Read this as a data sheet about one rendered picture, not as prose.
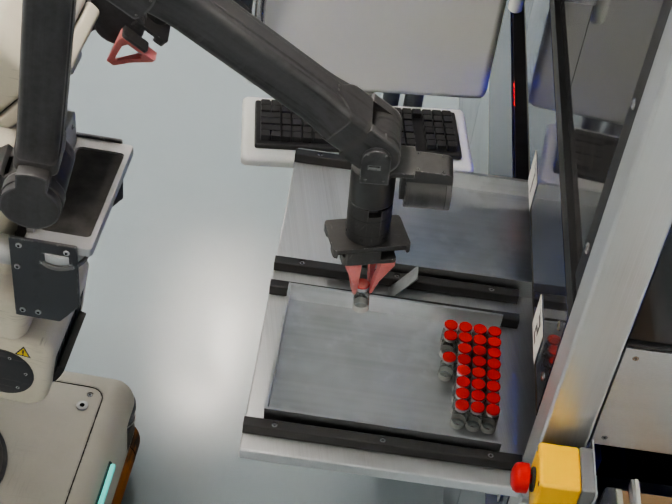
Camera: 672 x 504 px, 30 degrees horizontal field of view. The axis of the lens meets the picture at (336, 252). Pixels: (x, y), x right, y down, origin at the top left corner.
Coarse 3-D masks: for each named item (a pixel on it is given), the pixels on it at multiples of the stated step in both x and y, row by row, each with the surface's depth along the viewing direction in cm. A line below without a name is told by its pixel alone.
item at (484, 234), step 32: (480, 192) 224; (512, 192) 224; (416, 224) 215; (448, 224) 216; (480, 224) 217; (512, 224) 218; (416, 256) 209; (448, 256) 210; (480, 256) 211; (512, 256) 212; (512, 288) 204
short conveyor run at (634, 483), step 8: (632, 480) 169; (608, 488) 172; (632, 488) 168; (608, 496) 171; (616, 496) 171; (624, 496) 171; (632, 496) 167; (640, 496) 172; (648, 496) 172; (656, 496) 172; (664, 496) 172
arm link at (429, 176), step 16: (368, 160) 149; (384, 160) 149; (400, 160) 154; (416, 160) 154; (432, 160) 154; (448, 160) 155; (368, 176) 151; (384, 176) 151; (400, 176) 152; (416, 176) 153; (432, 176) 153; (448, 176) 153; (416, 192) 154; (432, 192) 154; (448, 192) 154; (432, 208) 156; (448, 208) 156
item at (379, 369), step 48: (288, 288) 196; (288, 336) 193; (336, 336) 194; (384, 336) 195; (432, 336) 196; (288, 384) 186; (336, 384) 187; (384, 384) 188; (432, 384) 189; (384, 432) 179; (432, 432) 178; (480, 432) 183
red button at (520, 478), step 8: (520, 464) 163; (528, 464) 163; (512, 472) 163; (520, 472) 162; (528, 472) 162; (512, 480) 163; (520, 480) 162; (528, 480) 162; (512, 488) 163; (520, 488) 162
